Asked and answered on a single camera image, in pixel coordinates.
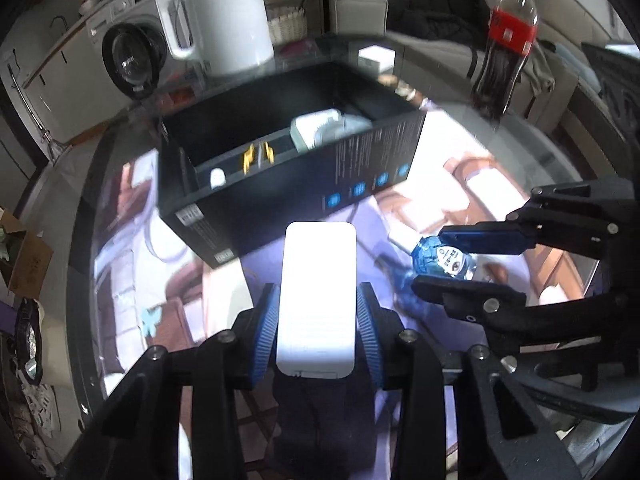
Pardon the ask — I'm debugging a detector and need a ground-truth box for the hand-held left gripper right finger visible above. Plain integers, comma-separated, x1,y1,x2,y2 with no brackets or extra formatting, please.
355,282,583,480

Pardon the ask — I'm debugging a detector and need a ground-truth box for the grey sofa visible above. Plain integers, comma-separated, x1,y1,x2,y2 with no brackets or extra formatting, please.
327,0,640,127

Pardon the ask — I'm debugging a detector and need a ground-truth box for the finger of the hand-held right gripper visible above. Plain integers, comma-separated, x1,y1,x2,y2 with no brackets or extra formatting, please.
438,177,635,261
411,275,607,350

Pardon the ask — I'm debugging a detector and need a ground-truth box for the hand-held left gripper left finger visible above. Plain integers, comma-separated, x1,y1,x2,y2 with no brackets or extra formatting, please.
75,283,282,480

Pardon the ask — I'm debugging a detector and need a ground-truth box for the black cardboard box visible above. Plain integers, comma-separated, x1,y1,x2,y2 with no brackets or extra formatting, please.
157,59,429,269

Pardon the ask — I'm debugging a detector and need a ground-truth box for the cola bottle red label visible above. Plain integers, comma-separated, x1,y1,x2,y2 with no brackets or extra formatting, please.
469,0,540,121

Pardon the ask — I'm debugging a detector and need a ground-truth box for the open cardboard box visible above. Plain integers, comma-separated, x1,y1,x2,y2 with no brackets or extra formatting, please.
0,207,55,299

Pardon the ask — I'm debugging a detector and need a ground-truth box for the wicker basket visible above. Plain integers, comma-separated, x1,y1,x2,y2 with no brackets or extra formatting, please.
267,4,309,46

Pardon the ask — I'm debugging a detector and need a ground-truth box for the chrome pole stand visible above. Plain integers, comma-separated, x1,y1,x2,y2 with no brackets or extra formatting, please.
9,50,72,162

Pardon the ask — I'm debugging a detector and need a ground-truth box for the white and green case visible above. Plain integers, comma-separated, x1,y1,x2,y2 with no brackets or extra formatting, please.
289,108,374,152

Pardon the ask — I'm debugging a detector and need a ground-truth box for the white power bank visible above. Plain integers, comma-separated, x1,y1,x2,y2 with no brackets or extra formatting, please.
276,221,359,380

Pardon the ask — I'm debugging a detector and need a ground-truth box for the white washing machine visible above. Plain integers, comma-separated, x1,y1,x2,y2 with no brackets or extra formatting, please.
84,0,189,101

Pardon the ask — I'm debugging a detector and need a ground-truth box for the black jacket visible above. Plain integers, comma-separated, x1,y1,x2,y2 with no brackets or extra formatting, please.
312,0,494,51

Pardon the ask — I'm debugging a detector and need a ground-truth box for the beige trash bin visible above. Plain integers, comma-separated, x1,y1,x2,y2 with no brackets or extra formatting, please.
14,297,71,387

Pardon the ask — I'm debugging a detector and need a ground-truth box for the small white box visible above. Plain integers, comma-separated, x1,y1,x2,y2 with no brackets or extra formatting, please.
357,44,397,75

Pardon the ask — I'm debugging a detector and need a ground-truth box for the white electric kettle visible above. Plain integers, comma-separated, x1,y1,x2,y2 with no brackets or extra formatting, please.
154,0,276,77

